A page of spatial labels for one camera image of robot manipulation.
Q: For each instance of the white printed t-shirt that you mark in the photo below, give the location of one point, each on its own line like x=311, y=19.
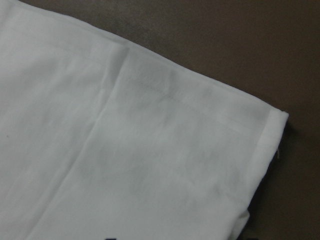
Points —
x=101, y=138

